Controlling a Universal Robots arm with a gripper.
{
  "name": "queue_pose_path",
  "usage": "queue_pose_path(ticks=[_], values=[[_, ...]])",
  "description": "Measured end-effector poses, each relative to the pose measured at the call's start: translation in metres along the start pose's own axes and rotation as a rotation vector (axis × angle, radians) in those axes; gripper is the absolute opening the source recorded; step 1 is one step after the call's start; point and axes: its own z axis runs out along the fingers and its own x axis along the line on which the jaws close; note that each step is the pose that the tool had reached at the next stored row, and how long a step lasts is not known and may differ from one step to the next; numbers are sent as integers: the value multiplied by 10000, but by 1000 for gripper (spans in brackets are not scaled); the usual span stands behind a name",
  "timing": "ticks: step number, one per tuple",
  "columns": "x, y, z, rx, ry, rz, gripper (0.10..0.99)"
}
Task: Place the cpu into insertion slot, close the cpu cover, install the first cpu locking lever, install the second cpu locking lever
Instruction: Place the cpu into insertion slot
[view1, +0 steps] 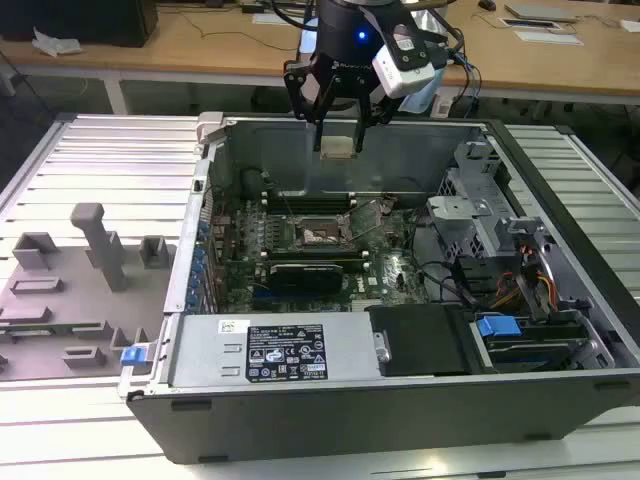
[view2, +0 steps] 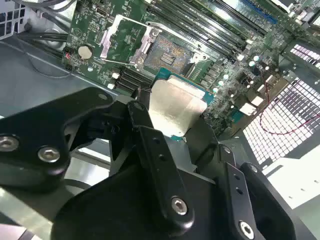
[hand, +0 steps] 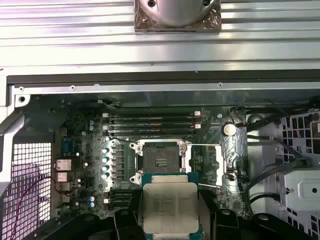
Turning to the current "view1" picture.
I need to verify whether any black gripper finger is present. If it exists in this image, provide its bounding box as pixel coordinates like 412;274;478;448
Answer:
282;58;336;152
352;91;398;153

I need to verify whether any silver square CPU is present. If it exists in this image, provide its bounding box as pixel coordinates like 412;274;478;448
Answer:
319;133;359;160

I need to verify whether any metal socket cover frame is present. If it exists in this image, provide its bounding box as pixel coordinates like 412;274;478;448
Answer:
345;197;400;242

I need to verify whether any black RAM slot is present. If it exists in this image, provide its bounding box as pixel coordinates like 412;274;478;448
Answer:
262;196;357;203
267;251;373;257
267;248;372;254
262;192;357;199
262;200;357;207
267;254;373;260
262;204;357;211

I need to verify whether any metal CPU socket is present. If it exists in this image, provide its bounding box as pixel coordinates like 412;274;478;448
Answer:
293;213;349;250

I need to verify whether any pale blue teach pendant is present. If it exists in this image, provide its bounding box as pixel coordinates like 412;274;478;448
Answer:
298;24;449;115

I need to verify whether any white paper sheet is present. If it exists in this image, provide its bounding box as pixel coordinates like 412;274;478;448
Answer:
251;11;304;27
513;29;585;47

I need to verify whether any silver antistatic bag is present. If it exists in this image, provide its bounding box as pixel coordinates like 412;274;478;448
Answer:
407;0;449;44

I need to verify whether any wooden desk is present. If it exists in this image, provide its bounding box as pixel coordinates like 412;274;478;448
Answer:
0;0;640;119

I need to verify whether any silver drive cage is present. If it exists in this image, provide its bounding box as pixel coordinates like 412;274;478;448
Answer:
427;139;506;256

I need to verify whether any green motherboard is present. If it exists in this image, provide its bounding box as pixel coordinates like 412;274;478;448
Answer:
208;192;454;315

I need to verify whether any black graphics card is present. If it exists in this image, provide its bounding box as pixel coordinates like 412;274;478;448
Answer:
269;260;347;300

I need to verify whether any silver flat notebook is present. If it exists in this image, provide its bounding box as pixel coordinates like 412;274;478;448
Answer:
503;1;581;24

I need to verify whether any black plastic shroud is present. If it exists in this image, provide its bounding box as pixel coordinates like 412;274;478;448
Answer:
366;303;481;380

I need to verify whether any black desktop box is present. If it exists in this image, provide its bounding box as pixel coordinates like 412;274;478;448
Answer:
0;0;160;50

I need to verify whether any crumpled white paper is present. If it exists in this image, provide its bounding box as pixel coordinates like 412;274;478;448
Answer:
31;25;83;57

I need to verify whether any blue disk carrier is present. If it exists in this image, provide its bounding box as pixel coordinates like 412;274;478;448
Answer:
476;313;522;346

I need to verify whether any grey power supply unit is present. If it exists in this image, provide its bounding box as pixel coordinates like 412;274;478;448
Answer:
164;312;392;390

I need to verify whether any black hard disk drive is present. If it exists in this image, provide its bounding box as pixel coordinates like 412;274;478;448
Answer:
482;327;591;375

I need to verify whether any blue case latch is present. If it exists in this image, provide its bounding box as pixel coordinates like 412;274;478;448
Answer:
121;345;152;367

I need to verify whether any grey parts rack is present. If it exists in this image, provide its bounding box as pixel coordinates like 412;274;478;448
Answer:
0;202;177;384

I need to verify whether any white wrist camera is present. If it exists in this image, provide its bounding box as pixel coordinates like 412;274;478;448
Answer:
373;22;451;99

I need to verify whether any blue camera cable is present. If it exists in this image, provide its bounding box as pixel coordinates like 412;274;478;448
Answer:
462;47;484;119

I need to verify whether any black power cable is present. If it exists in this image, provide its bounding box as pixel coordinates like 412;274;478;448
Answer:
412;212;484;307

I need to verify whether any orange yellow wire bundle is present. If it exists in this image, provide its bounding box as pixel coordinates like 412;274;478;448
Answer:
487;269;561;314

